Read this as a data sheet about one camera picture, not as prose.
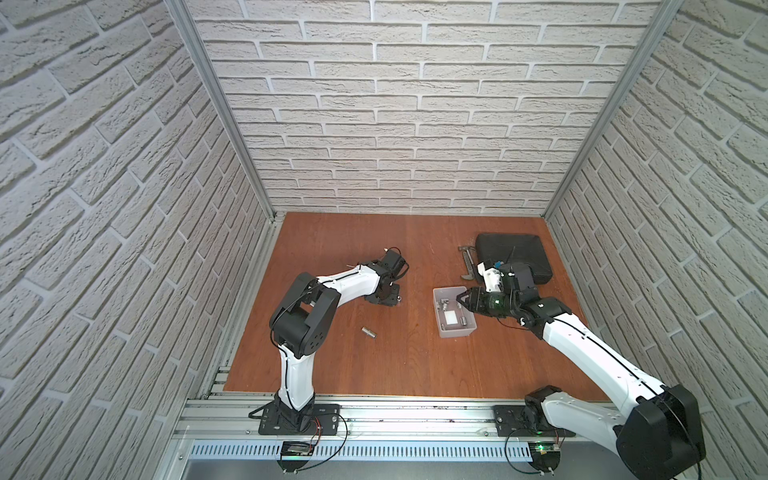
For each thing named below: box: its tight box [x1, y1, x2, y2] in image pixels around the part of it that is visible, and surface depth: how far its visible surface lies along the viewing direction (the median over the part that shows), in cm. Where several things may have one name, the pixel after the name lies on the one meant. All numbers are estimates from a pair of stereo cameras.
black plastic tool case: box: [476, 233, 553, 285], surface depth 105 cm
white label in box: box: [444, 310, 458, 325], surface depth 94 cm
